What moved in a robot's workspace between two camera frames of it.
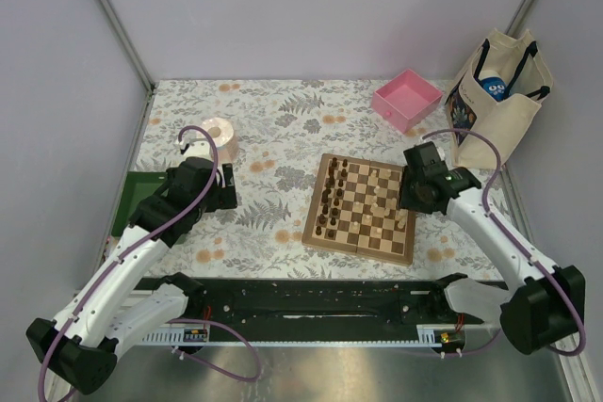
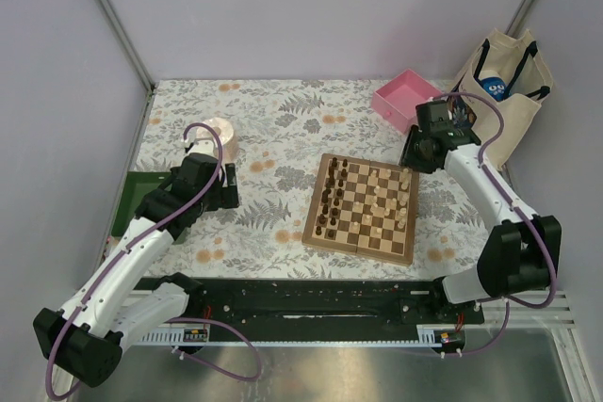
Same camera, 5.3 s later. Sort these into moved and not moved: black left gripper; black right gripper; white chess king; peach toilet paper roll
Moved: black right gripper
Not moved: black left gripper; white chess king; peach toilet paper roll
